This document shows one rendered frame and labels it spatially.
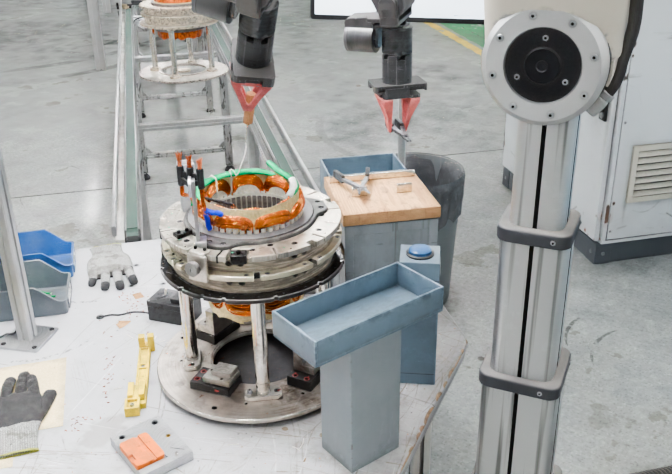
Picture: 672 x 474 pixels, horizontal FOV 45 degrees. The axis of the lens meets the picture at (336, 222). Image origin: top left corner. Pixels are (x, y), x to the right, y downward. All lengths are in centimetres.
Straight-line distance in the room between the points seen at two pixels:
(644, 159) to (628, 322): 71
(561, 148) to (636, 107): 237
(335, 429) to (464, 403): 149
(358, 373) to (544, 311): 29
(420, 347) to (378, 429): 22
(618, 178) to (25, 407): 267
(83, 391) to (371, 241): 60
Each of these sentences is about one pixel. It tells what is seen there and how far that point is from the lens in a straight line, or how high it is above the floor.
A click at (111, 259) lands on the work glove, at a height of 80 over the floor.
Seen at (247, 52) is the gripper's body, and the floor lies 140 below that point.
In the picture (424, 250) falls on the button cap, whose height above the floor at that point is 104.
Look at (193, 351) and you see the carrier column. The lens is 156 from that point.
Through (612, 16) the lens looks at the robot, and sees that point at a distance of 106.
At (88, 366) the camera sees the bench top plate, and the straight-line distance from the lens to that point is 166.
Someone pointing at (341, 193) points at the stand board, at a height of 107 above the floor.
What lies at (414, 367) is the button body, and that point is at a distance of 152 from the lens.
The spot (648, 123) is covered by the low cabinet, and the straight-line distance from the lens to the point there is 358.
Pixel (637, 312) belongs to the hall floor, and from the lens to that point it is 343.
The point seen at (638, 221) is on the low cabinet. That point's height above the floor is 19.
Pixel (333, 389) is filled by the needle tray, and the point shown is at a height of 92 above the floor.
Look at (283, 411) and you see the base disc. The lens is 144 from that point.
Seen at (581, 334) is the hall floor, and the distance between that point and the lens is 323.
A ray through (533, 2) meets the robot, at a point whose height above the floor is 151.
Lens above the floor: 168
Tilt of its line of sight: 25 degrees down
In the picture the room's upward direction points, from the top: 1 degrees counter-clockwise
